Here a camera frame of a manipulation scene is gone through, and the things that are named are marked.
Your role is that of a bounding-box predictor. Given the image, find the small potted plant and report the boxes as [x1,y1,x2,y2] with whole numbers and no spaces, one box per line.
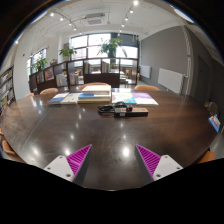
[33,57,49,72]

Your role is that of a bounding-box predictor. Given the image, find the black power cable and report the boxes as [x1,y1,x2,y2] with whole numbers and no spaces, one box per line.
[97,103,116,116]

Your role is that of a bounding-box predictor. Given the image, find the large round ceiling lamp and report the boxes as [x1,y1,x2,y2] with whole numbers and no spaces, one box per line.
[173,7,195,24]

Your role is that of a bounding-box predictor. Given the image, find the wall bookshelf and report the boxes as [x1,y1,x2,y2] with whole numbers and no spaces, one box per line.
[0,65,16,111]

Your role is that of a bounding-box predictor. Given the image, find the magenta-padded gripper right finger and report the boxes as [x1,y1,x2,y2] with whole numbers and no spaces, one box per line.
[134,144,184,186]

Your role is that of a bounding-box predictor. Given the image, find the brown wooden chair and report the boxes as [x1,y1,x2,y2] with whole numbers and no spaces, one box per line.
[204,101,219,117]

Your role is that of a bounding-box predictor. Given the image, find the blue and white book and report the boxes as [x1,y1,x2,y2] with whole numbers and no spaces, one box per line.
[77,92,112,104]

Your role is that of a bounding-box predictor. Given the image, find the purple booklet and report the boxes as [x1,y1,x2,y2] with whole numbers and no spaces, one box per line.
[131,92,159,107]

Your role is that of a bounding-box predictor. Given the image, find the medium potted plant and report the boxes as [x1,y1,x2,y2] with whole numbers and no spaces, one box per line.
[58,45,77,62]

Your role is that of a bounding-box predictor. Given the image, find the large white wall radiator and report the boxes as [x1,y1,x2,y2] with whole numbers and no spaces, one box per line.
[157,67,185,94]

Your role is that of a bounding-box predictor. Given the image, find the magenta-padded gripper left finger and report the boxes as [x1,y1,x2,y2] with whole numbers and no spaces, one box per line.
[43,143,93,186]

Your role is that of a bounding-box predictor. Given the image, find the small white wall radiator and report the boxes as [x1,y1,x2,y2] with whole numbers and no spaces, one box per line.
[139,64,152,80]

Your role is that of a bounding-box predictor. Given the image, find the ceiling air conditioner unit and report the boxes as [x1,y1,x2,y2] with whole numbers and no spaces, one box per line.
[80,12,110,27]

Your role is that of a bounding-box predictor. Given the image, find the colourful illustrated booklet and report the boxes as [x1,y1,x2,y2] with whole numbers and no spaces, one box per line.
[111,91,137,105]

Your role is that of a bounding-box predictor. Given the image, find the dark open shelf unit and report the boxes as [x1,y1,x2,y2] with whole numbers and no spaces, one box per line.
[28,57,140,94]

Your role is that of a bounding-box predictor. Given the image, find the thick white book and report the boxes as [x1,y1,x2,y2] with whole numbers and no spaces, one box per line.
[81,84,112,96]

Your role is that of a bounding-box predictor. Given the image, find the ceiling spot lights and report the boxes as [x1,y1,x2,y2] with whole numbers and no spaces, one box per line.
[48,0,141,34]

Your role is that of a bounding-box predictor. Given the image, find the blue table sign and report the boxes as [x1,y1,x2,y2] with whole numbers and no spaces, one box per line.
[208,114,222,133]

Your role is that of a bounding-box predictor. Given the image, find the large potted plant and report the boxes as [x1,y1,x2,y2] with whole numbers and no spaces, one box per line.
[99,37,123,58]

